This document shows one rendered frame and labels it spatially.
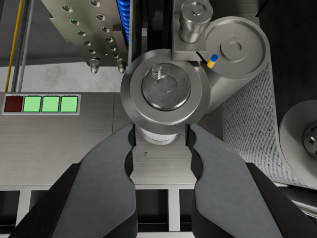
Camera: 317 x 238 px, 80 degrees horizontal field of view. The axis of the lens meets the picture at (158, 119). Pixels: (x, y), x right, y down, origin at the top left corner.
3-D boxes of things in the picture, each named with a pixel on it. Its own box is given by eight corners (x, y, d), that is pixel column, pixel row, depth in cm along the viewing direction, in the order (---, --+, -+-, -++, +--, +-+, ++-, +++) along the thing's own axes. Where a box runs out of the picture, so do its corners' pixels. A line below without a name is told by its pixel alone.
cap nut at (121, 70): (127, 58, 65) (126, 71, 64) (128, 63, 68) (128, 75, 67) (116, 58, 65) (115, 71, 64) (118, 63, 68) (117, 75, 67)
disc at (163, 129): (208, 48, 33) (213, 134, 30) (207, 50, 33) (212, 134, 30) (121, 47, 32) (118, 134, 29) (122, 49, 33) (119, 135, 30)
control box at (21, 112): (80, 94, 64) (79, 114, 62) (81, 94, 64) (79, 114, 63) (4, 93, 63) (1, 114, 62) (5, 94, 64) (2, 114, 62)
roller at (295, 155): (356, 99, 32) (375, 187, 29) (268, 124, 56) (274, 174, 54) (273, 99, 32) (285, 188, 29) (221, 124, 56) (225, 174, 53)
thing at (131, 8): (133, -26, 36) (131, 65, 32) (141, 46, 59) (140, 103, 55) (130, -26, 36) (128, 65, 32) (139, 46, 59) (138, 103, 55)
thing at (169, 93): (168, 119, 28) (131, 86, 29) (167, 121, 30) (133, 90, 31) (201, 83, 29) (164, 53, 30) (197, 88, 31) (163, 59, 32)
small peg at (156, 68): (162, 71, 27) (152, 73, 26) (161, 79, 29) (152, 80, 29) (160, 62, 27) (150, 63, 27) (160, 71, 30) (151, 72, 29)
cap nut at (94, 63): (98, 58, 65) (97, 71, 64) (101, 63, 68) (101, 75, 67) (87, 58, 64) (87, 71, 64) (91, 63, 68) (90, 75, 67)
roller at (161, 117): (200, 54, 31) (204, 123, 29) (179, 100, 57) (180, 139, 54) (130, 54, 31) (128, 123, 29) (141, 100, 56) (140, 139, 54)
